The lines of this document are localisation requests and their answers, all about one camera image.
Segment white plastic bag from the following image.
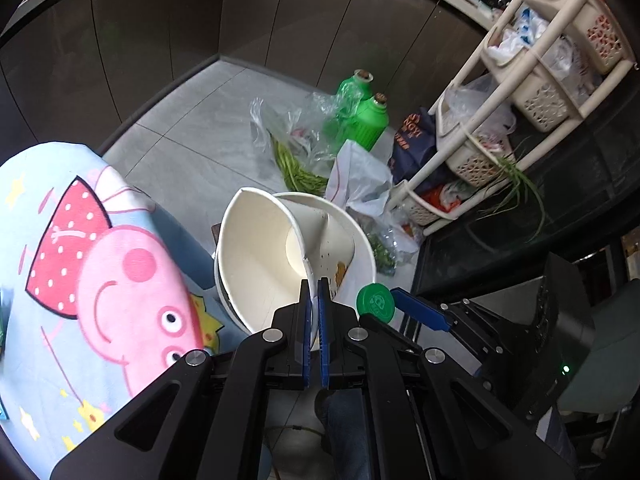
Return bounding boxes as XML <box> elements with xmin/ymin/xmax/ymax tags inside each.
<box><xmin>324</xmin><ymin>140</ymin><xmax>393</xmax><ymax>218</ymax></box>

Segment dark blue shopping bag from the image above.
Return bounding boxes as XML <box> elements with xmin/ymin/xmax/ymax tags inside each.
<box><xmin>387</xmin><ymin>107</ymin><xmax>437</xmax><ymax>184</ymax></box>

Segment crushed white paper cup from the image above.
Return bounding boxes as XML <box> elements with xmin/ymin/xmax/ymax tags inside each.
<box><xmin>218</xmin><ymin>186</ymin><xmax>356</xmax><ymax>336</ymax></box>

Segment dark cabinet fronts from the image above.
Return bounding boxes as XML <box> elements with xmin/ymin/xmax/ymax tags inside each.
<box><xmin>1</xmin><ymin>0</ymin><xmax>486</xmax><ymax>158</ymax></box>

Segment green plastic bottle back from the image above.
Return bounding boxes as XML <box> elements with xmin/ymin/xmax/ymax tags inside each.
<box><xmin>336</xmin><ymin>68</ymin><xmax>373</xmax><ymax>113</ymax></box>

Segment green bottle cap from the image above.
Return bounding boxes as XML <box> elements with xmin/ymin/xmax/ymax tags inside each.
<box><xmin>356</xmin><ymin>283</ymin><xmax>396</xmax><ymax>324</ymax></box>

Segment clear bag with green beans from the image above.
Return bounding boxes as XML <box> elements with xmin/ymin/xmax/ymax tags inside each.
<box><xmin>250</xmin><ymin>84</ymin><xmax>363</xmax><ymax>196</ymax></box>

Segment green plastic bottle front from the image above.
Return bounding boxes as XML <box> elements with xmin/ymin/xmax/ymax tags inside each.
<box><xmin>346</xmin><ymin>92</ymin><xmax>390</xmax><ymax>151</ymax></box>

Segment beige plastic basket rack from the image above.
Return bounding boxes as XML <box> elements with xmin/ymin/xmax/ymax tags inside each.
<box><xmin>386</xmin><ymin>0</ymin><xmax>637</xmax><ymax>235</ymax></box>

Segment green plastic bottle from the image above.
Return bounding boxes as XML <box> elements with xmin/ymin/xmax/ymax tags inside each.
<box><xmin>336</xmin><ymin>68</ymin><xmax>373</xmax><ymax>113</ymax></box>
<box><xmin>346</xmin><ymin>92</ymin><xmax>390</xmax><ymax>151</ymax></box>

